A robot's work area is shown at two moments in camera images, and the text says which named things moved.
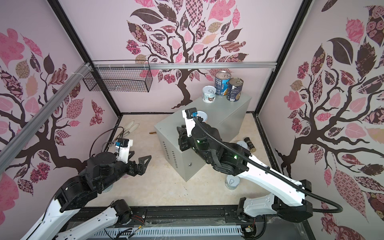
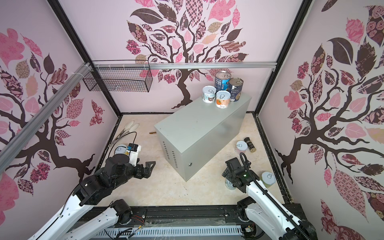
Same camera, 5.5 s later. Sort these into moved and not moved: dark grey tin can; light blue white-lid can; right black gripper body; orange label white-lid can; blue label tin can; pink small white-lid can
Moved: right black gripper body; orange label white-lid can
Not moved: light blue white-lid can; pink small white-lid can; dark grey tin can; blue label tin can
